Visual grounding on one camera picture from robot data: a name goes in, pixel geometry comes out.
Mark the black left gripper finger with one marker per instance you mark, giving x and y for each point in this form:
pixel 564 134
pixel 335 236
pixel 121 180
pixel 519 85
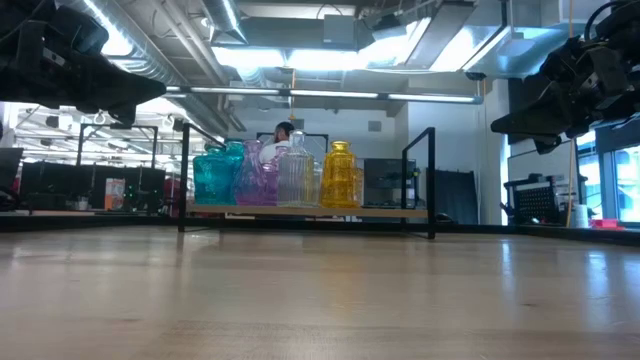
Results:
pixel 125 97
pixel 125 84

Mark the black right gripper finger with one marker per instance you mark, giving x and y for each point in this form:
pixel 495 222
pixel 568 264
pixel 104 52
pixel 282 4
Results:
pixel 545 112
pixel 545 129

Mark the small pink twisted vase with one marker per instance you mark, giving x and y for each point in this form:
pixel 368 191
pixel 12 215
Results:
pixel 250 180

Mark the clear ribbed bottle vase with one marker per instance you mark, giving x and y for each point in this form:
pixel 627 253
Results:
pixel 297 175

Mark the yellow ribbed tapered vase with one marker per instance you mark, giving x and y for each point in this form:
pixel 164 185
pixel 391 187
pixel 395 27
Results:
pixel 340 175

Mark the black pegboard cart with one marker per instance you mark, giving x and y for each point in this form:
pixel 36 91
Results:
pixel 537 202

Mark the white paper roll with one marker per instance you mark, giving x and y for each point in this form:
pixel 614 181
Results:
pixel 580 216

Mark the orange box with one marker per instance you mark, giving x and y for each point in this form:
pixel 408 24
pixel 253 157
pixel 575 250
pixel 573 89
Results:
pixel 114 195

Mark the black background workbench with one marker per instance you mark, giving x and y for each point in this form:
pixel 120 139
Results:
pixel 60 182

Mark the dark curtain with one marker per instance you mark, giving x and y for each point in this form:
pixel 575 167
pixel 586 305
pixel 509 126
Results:
pixel 457 197

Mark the red tray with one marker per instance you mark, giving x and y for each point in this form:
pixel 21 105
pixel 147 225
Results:
pixel 606 224

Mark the person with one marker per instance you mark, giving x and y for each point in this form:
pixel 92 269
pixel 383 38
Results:
pixel 282 132

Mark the black cabinet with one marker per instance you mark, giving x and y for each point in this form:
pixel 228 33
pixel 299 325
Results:
pixel 385 180

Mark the fluorescent ceiling light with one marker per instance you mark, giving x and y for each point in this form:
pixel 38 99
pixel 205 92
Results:
pixel 300 59

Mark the overhead LED light bar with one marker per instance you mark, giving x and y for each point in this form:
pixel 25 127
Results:
pixel 330 93

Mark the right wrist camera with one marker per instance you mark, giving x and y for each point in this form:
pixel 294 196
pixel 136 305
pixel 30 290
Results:
pixel 607 70

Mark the rectangular sheet metal duct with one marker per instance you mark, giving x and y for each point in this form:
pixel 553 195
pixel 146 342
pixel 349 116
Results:
pixel 500 55

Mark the narrow silver ventilation duct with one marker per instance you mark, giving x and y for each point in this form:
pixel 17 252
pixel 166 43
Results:
pixel 225 20

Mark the black metal table frame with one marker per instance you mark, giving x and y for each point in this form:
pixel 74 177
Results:
pixel 100 221

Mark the wooden shelf black metal frame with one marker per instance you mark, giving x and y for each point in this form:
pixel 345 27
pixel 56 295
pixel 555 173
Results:
pixel 390 212

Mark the gray ceiling duct box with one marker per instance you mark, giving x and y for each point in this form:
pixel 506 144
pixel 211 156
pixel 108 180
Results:
pixel 340 31

